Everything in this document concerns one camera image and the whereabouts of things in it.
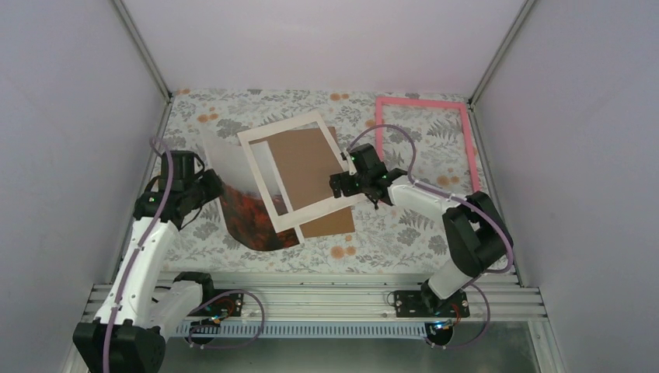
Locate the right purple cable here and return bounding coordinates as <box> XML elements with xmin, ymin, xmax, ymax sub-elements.
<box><xmin>346</xmin><ymin>123</ymin><xmax>516</xmax><ymax>351</ymax></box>

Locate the right aluminium corner post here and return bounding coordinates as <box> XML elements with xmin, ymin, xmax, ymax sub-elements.
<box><xmin>469</xmin><ymin>0</ymin><xmax>537</xmax><ymax>107</ymax></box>

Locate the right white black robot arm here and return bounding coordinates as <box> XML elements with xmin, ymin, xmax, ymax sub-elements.
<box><xmin>329</xmin><ymin>145</ymin><xmax>513</xmax><ymax>316</ymax></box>

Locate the pink picture frame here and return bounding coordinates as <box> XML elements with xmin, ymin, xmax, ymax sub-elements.
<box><xmin>372</xmin><ymin>96</ymin><xmax>481</xmax><ymax>191</ymax></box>

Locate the aluminium corner post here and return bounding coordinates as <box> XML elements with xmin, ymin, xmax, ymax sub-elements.
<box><xmin>469</xmin><ymin>0</ymin><xmax>537</xmax><ymax>107</ymax></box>
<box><xmin>111</xmin><ymin>0</ymin><xmax>172</xmax><ymax>103</ymax></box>

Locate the floral patterned table mat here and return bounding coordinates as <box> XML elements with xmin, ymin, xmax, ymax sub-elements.
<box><xmin>164</xmin><ymin>89</ymin><xmax>488</xmax><ymax>274</ymax></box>

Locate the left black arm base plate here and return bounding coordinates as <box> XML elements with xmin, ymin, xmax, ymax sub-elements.
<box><xmin>189</xmin><ymin>289</ymin><xmax>245</xmax><ymax>319</ymax></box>

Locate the left aluminium corner post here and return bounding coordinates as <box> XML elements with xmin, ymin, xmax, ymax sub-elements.
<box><xmin>111</xmin><ymin>0</ymin><xmax>172</xmax><ymax>103</ymax></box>

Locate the purple cable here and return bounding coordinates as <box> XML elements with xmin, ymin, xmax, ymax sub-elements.
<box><xmin>100</xmin><ymin>135</ymin><xmax>175</xmax><ymax>373</ymax></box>
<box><xmin>346</xmin><ymin>123</ymin><xmax>516</xmax><ymax>351</ymax></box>

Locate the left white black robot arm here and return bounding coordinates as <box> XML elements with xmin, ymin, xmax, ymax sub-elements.
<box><xmin>72</xmin><ymin>151</ymin><xmax>223</xmax><ymax>372</ymax></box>

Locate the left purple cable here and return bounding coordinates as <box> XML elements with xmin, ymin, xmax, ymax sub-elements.
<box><xmin>100</xmin><ymin>135</ymin><xmax>175</xmax><ymax>373</ymax></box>

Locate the brown backing board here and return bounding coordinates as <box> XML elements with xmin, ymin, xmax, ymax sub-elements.
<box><xmin>266</xmin><ymin>126</ymin><xmax>355</xmax><ymax>239</ymax></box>

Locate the aluminium rail base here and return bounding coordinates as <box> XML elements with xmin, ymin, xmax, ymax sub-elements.
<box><xmin>61</xmin><ymin>270</ymin><xmax>567</xmax><ymax>373</ymax></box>

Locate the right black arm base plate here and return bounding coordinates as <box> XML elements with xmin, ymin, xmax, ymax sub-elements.
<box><xmin>386</xmin><ymin>289</ymin><xmax>470</xmax><ymax>319</ymax></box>

